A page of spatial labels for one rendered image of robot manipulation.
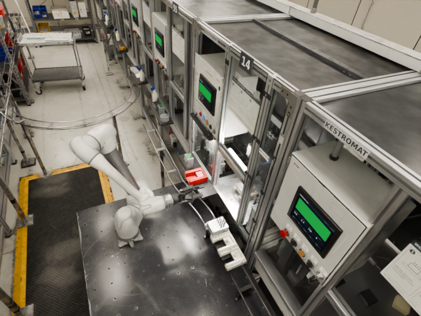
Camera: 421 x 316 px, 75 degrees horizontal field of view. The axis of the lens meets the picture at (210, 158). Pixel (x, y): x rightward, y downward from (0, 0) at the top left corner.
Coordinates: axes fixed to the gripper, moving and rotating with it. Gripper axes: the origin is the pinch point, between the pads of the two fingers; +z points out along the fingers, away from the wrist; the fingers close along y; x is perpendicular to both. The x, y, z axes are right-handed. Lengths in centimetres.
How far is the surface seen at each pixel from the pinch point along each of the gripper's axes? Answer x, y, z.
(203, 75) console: 48, 60, 21
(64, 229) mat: 92, -111, -108
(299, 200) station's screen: -63, 52, 18
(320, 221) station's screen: -75, 53, 18
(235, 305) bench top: -63, -44, 0
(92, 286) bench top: -15, -44, -81
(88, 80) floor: 432, -112, -43
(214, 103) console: 26, 50, 20
